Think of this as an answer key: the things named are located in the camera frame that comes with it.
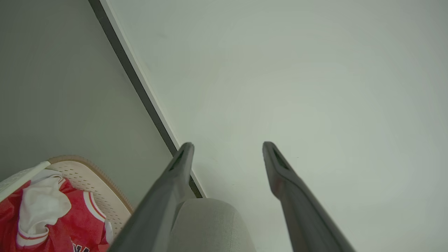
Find black and white baseboard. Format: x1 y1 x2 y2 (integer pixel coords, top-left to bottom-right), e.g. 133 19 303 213
87 0 207 199

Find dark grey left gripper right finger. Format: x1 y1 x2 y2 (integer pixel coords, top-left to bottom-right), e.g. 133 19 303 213
262 141 356 252

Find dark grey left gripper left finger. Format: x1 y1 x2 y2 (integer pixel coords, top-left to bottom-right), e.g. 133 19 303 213
108 142 195 252

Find red sports jersey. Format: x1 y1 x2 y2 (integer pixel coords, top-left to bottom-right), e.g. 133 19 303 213
0 178 113 252

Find white perforated basket brown rim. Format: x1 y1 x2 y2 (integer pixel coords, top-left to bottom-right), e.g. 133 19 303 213
0 155 134 252

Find white garment with red stripes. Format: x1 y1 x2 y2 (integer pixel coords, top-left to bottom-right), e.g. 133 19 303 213
16 169 72 247

